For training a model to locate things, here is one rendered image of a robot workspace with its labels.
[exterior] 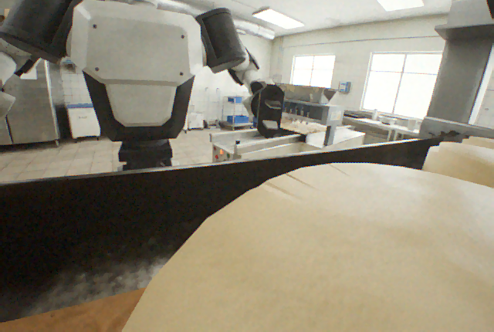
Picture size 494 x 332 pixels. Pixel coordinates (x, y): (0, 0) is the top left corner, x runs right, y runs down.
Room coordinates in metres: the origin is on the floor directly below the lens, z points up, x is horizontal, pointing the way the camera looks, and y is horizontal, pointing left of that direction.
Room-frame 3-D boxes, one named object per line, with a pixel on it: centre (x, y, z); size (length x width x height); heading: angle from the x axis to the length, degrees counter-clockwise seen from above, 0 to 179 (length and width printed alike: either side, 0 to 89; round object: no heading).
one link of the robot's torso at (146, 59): (0.51, 0.30, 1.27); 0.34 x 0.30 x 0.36; 119
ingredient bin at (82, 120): (3.44, 3.44, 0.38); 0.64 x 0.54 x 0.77; 40
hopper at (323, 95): (1.81, -0.47, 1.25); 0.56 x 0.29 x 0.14; 43
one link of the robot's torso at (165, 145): (0.53, 0.31, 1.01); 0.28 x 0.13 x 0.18; 29
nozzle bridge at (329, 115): (1.81, -0.47, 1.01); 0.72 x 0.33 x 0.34; 43
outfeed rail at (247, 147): (1.79, -0.66, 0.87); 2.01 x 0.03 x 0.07; 133
